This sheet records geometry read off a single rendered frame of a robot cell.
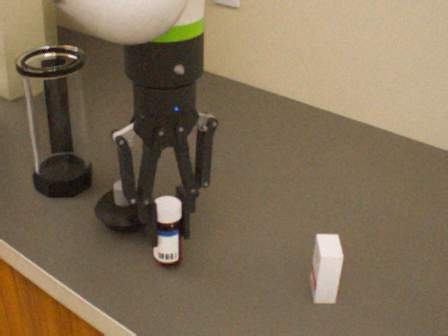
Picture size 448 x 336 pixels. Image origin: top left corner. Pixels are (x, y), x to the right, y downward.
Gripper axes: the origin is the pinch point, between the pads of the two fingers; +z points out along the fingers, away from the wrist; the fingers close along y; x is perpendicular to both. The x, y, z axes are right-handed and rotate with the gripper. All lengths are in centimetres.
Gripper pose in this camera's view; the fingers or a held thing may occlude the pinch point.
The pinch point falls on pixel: (167, 217)
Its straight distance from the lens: 82.7
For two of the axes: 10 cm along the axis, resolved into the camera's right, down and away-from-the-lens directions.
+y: -9.3, 1.8, -3.3
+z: 0.1, 8.9, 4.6
